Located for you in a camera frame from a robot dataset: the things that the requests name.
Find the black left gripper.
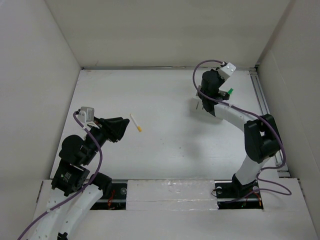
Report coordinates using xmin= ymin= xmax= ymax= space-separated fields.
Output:
xmin=82 ymin=115 xmax=130 ymax=164

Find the white mesh desk organizer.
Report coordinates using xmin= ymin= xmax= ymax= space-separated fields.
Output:
xmin=190 ymin=85 xmax=231 ymax=122

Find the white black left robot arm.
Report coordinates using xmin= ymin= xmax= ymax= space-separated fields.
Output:
xmin=30 ymin=111 xmax=130 ymax=240

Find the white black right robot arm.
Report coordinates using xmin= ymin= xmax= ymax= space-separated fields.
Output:
xmin=198 ymin=69 xmax=280 ymax=199

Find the white pen orange cap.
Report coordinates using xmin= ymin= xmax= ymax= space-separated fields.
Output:
xmin=129 ymin=114 xmax=142 ymax=133

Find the white foam block front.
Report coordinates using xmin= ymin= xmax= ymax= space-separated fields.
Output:
xmin=126 ymin=179 xmax=218 ymax=212

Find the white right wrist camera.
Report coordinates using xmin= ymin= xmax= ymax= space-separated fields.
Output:
xmin=217 ymin=62 xmax=237 ymax=81

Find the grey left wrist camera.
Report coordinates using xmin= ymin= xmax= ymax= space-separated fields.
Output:
xmin=77 ymin=106 xmax=95 ymax=124

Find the aluminium rail right side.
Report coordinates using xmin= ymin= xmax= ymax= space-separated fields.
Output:
xmin=249 ymin=68 xmax=291 ymax=178

